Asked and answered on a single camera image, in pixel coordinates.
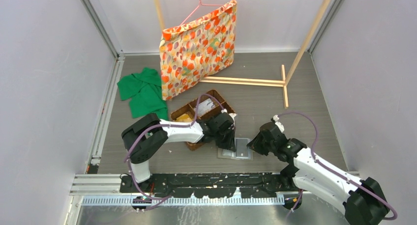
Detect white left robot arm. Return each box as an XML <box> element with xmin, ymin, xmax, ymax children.
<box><xmin>121</xmin><ymin>111</ymin><xmax>237</xmax><ymax>193</ymax></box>

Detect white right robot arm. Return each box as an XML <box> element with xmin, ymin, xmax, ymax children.
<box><xmin>247</xmin><ymin>122</ymin><xmax>390</xmax><ymax>225</ymax></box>

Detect dark card in holder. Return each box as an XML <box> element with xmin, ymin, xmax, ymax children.
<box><xmin>235</xmin><ymin>138</ymin><xmax>250</xmax><ymax>159</ymax></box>

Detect silver VIP card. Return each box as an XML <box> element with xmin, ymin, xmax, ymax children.
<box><xmin>193</xmin><ymin>99</ymin><xmax>216</xmax><ymax>117</ymax></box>

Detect gold cards in basket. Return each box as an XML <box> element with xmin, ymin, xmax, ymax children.
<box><xmin>175</xmin><ymin>113</ymin><xmax>193</xmax><ymax>123</ymax></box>

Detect brown wicker basket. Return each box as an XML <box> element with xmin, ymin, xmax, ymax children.
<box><xmin>170</xmin><ymin>89</ymin><xmax>237</xmax><ymax>152</ymax></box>

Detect wooden rack stand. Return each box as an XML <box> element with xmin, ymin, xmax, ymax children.
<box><xmin>161</xmin><ymin>0</ymin><xmax>324</xmax><ymax>110</ymax></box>

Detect floral orange fabric bag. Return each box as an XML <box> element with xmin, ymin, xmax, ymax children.
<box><xmin>159</xmin><ymin>0</ymin><xmax>238</xmax><ymax>100</ymax></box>

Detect green cloth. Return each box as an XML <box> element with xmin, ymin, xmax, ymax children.
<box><xmin>117</xmin><ymin>67</ymin><xmax>168</xmax><ymax>120</ymax></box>

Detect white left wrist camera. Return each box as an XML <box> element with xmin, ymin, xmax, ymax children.
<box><xmin>221</xmin><ymin>109</ymin><xmax>237</xmax><ymax>120</ymax></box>

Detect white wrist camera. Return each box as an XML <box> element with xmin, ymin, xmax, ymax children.
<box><xmin>272</xmin><ymin>115</ymin><xmax>285</xmax><ymax>133</ymax></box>
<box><xmin>221</xmin><ymin>109</ymin><xmax>237</xmax><ymax>120</ymax></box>

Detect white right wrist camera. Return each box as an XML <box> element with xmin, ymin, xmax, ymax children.
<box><xmin>272</xmin><ymin>115</ymin><xmax>285</xmax><ymax>133</ymax></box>

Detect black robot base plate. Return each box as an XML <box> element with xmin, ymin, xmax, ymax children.
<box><xmin>119</xmin><ymin>172</ymin><xmax>300</xmax><ymax>198</ymax></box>

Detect perforated metal rail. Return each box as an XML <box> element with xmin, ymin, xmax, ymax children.
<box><xmin>81</xmin><ymin>195</ymin><xmax>285</xmax><ymax>206</ymax></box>

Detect pink wire hanger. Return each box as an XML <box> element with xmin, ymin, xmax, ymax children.
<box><xmin>179</xmin><ymin>0</ymin><xmax>223</xmax><ymax>26</ymax></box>

